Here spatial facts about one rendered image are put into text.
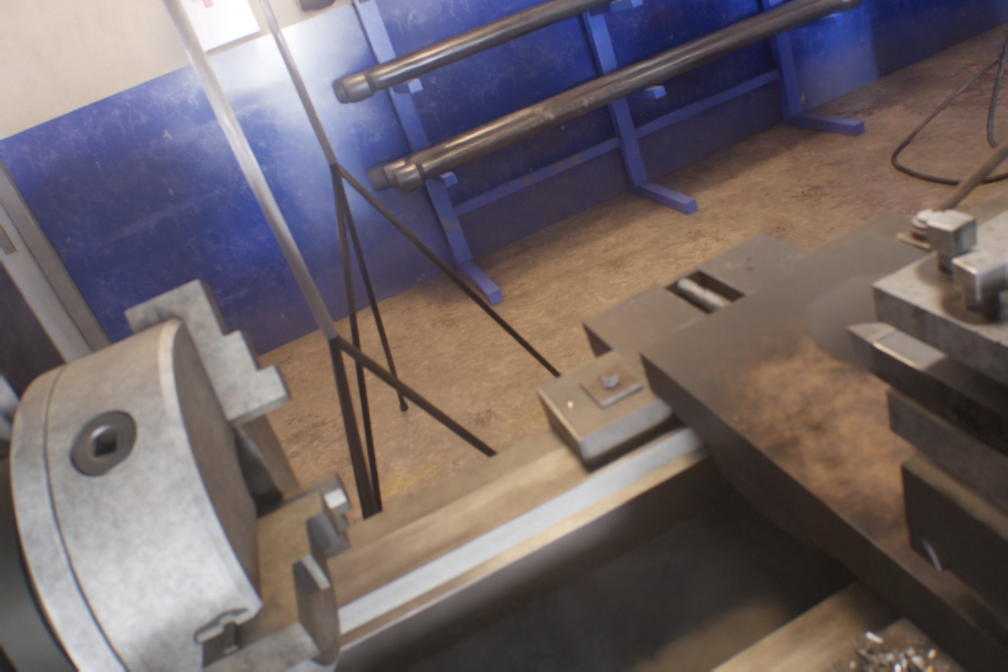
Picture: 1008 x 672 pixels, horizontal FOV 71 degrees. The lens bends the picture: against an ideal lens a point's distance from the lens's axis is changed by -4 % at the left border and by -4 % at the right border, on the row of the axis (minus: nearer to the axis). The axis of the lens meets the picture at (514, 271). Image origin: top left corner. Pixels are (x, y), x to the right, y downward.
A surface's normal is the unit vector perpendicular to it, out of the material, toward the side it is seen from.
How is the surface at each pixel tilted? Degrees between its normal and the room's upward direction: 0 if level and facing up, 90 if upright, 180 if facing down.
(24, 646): 74
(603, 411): 0
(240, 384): 63
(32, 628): 70
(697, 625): 11
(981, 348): 90
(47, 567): 55
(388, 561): 0
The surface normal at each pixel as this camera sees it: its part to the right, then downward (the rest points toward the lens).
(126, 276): 0.33, 0.29
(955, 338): -0.90, 0.40
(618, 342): -0.31, -0.86
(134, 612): 0.22, 0.01
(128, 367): -0.23, -0.78
